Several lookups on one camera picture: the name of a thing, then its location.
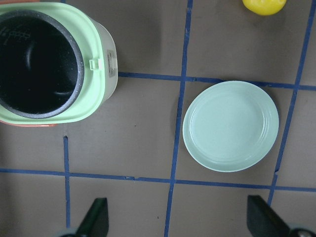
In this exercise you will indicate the brown paper table mat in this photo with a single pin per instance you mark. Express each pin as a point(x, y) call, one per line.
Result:
point(131, 150)

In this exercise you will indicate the yellow lemon toy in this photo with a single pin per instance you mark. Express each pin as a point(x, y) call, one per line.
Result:
point(264, 7)

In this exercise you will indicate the far light green plate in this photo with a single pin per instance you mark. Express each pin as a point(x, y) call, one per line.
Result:
point(231, 126)

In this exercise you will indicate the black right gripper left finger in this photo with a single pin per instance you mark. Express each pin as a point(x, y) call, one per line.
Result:
point(96, 221)

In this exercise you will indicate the cream and orange rice cooker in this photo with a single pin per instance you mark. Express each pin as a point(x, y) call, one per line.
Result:
point(99, 58)

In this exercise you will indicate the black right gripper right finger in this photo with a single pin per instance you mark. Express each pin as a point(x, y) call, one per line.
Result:
point(262, 221)

